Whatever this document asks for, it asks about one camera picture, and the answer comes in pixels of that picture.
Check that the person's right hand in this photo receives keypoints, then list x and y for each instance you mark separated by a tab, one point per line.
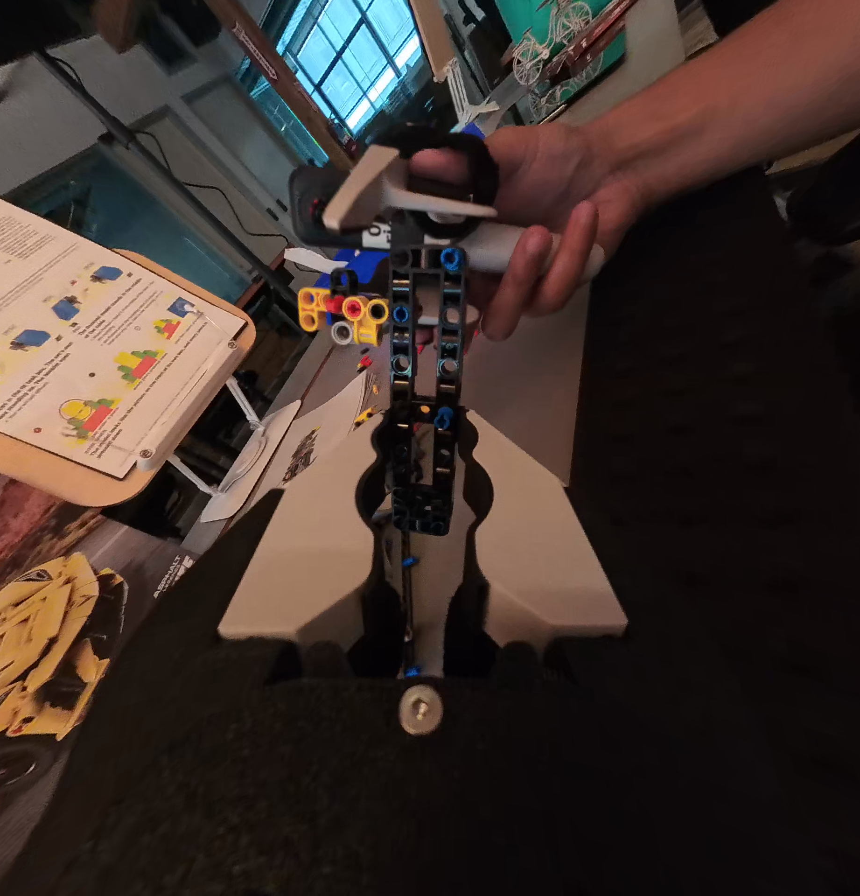
563	175

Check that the black lego frame subassembly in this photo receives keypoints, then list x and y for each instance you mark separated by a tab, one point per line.
402	378

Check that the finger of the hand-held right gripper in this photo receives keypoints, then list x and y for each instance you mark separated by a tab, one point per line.
363	185

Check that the black perforated panel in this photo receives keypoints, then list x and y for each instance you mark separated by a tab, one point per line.
752	490

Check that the lego set box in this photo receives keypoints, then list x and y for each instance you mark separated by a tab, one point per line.
45	630

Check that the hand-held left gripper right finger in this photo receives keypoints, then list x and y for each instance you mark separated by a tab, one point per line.
542	560

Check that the lego instruction booklet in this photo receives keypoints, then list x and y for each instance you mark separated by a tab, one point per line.
339	434

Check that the person's right forearm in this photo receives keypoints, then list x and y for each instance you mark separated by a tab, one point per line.
752	98

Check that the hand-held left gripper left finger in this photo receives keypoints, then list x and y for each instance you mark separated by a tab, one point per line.
304	560

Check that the teal tote bag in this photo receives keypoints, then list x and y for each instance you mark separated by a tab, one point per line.
612	42

